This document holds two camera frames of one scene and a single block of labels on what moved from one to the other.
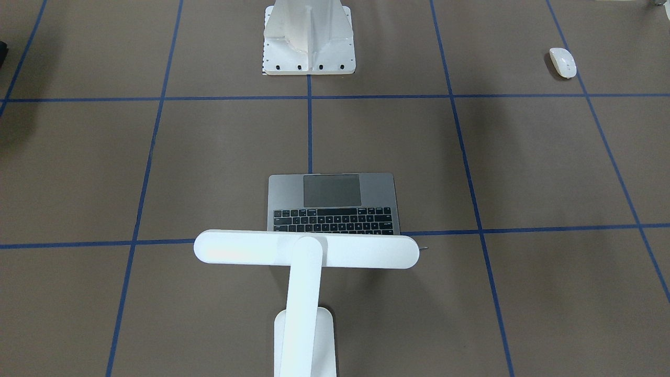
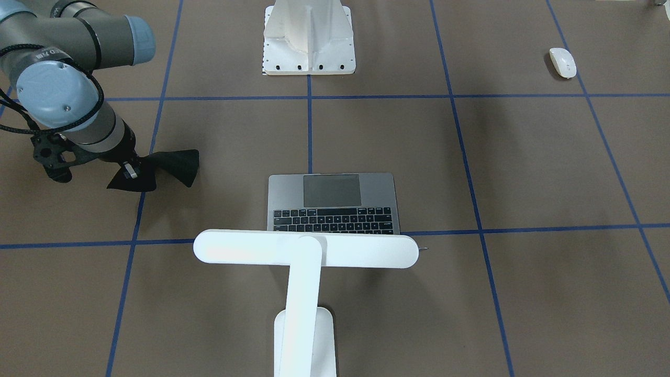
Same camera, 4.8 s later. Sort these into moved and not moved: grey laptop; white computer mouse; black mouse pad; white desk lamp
Moved: black mouse pad
Not moved: white desk lamp; white computer mouse; grey laptop
